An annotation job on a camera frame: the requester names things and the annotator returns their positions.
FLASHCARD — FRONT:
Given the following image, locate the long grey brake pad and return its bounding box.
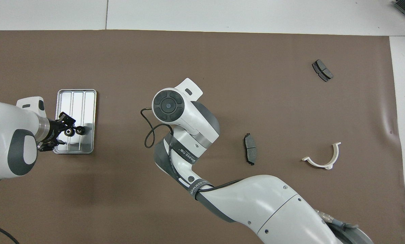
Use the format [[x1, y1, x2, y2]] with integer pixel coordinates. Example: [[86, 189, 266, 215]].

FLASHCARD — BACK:
[[244, 133, 258, 166]]

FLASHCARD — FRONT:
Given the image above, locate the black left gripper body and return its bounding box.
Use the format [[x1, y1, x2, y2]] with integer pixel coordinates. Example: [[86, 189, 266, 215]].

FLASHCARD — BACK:
[[48, 119, 62, 143]]

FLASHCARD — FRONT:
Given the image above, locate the white curved plastic bracket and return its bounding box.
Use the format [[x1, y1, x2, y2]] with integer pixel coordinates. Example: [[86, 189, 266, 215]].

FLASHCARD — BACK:
[[301, 142, 342, 170]]

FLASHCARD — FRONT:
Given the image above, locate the brown table mat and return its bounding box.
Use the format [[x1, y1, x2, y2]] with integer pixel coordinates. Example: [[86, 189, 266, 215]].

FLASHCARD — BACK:
[[0, 30, 405, 244]]

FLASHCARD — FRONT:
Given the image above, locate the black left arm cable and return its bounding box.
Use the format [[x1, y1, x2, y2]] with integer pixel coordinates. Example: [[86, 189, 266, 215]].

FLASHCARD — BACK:
[[0, 221, 20, 244]]

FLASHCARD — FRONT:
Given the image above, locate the silver metal tray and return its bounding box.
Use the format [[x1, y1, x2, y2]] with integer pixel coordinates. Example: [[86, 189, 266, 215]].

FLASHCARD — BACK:
[[53, 89, 97, 154]]

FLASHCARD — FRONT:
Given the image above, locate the short grey brake pad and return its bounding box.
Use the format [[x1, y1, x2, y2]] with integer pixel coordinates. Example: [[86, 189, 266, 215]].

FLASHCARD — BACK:
[[312, 59, 334, 82]]

